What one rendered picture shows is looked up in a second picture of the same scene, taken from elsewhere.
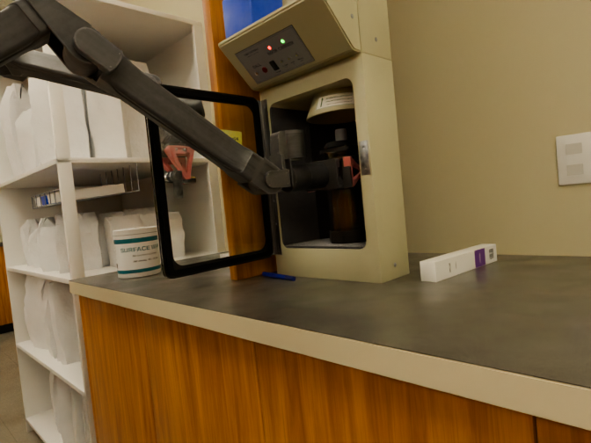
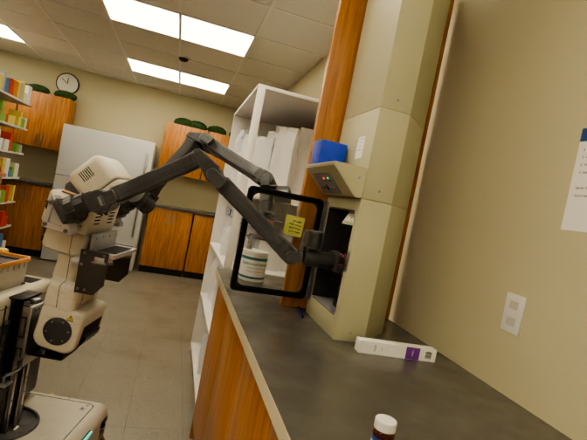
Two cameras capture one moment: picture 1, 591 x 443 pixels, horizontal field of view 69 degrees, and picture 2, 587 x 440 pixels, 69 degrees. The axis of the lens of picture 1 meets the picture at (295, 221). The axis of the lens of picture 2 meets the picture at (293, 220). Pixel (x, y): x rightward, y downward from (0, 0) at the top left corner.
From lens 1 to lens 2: 0.82 m
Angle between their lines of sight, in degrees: 29
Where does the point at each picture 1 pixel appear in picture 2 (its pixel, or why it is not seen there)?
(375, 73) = (370, 212)
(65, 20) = (206, 163)
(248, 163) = (278, 244)
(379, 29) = (384, 184)
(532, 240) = (477, 361)
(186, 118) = (252, 213)
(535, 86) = (508, 248)
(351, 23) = (357, 182)
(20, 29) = (189, 165)
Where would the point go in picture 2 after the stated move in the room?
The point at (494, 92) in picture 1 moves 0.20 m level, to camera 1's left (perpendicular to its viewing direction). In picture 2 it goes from (488, 242) to (427, 230)
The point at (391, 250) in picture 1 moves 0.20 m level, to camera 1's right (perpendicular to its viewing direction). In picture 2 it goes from (349, 322) to (410, 342)
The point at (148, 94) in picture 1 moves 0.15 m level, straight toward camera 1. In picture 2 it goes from (235, 199) to (218, 196)
